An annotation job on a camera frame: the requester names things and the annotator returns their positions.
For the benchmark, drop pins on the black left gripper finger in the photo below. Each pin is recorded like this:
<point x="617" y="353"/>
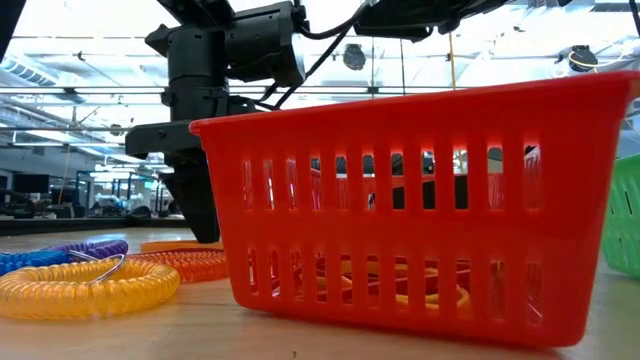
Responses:
<point x="192" y="200"/>

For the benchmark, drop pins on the thin orange loop band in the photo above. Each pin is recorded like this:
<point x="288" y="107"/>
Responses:
<point x="165" y="246"/>

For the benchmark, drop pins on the red plastic basket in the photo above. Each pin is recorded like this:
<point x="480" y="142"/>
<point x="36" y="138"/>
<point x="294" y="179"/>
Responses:
<point x="400" y="235"/>

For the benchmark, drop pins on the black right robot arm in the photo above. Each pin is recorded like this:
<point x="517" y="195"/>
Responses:
<point x="410" y="20"/>

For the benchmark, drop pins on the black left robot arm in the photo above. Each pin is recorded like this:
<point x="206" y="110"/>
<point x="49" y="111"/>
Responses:
<point x="200" y="10"/>

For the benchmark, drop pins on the long ceiling light bar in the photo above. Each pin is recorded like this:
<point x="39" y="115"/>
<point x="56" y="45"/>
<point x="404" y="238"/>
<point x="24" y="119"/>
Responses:
<point x="75" y="90"/>

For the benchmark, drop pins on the background robot workstation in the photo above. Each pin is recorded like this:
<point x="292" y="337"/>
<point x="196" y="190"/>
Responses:
<point x="30" y="184"/>

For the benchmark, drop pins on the green plastic basket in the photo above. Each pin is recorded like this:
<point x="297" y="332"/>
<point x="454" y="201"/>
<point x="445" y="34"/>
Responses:
<point x="625" y="215"/>

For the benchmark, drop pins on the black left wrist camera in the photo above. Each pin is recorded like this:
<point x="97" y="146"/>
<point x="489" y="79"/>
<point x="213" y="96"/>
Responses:
<point x="265" y="45"/>

